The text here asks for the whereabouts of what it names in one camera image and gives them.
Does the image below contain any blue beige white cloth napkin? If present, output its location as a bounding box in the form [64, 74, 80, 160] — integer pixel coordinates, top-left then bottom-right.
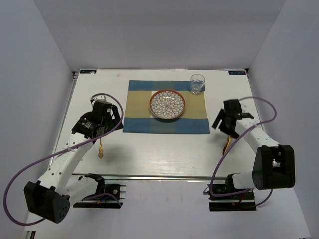
[123, 80, 210, 134]

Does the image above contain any gold knife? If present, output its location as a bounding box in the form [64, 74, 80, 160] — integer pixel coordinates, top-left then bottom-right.
[222, 135, 232, 155]

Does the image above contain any gold fork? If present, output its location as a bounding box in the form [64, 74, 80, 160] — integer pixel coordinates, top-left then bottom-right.
[98, 138, 104, 159]

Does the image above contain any clear drinking glass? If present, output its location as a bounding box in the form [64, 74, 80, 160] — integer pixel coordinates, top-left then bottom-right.
[190, 74, 205, 94]

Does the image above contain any floral ceramic plate orange rim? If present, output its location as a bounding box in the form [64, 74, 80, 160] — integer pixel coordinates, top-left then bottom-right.
[149, 90, 185, 120]

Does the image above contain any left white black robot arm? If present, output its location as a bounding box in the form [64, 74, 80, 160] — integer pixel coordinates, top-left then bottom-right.
[23, 99, 123, 224]

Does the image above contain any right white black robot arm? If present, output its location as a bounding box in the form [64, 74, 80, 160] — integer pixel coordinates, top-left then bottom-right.
[209, 99, 296, 199]

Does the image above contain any right blue table sticker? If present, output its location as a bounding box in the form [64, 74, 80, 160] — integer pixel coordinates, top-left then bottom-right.
[228, 71, 246, 75]

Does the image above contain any blue table sticker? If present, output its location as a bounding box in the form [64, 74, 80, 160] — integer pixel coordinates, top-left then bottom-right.
[228, 71, 246, 75]
[79, 69, 97, 74]

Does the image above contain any left blue table sticker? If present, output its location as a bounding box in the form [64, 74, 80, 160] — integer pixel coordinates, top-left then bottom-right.
[79, 69, 97, 74]

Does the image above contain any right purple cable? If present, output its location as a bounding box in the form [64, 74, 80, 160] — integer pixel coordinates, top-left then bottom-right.
[208, 97, 278, 207]

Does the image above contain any purple cable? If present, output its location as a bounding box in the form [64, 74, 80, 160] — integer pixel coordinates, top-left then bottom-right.
[3, 93, 125, 227]
[208, 97, 278, 207]

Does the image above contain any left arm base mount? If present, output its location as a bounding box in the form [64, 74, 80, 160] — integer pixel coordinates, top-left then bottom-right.
[73, 173, 127, 209]

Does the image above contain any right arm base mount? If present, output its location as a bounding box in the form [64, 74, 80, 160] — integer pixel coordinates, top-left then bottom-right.
[203, 185, 257, 212]

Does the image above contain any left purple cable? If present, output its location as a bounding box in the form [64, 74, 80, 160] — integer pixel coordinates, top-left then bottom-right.
[3, 93, 125, 227]

